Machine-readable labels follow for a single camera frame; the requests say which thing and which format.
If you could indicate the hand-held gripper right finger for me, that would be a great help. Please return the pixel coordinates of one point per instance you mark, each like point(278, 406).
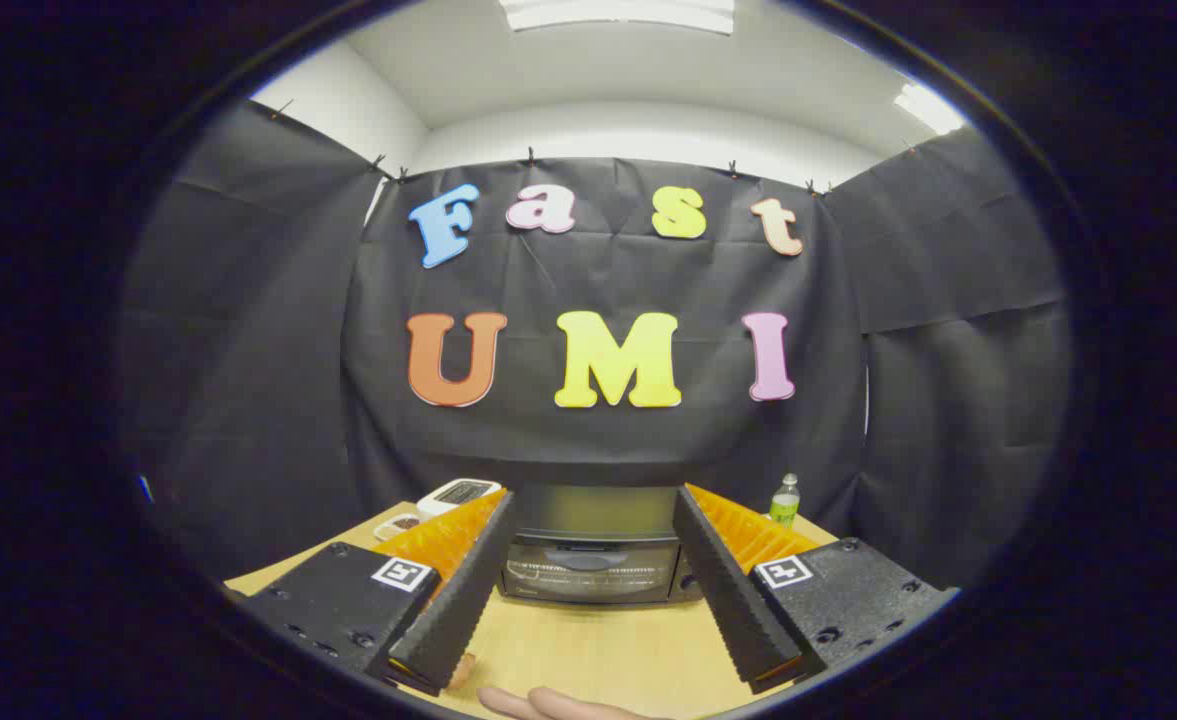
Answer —
point(738, 610)

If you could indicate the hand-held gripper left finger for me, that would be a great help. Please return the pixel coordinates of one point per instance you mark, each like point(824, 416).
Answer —
point(453, 610)

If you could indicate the black toaster oven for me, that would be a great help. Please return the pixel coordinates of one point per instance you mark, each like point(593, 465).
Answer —
point(593, 572)

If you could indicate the white pop-up toaster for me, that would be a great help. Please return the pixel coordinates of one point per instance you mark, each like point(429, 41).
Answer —
point(458, 493)

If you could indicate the small white dish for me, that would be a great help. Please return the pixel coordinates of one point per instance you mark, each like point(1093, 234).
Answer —
point(398, 526)

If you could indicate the green drink bottle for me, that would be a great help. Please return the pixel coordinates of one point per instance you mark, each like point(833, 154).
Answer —
point(784, 505)

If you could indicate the black backdrop cloth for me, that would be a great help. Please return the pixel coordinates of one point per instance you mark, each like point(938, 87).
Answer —
point(598, 280)

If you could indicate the small ceiling light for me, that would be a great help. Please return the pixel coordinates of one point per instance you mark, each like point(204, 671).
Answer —
point(928, 108)

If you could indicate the long ceiling light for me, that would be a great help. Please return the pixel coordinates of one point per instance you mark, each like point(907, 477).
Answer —
point(618, 14)

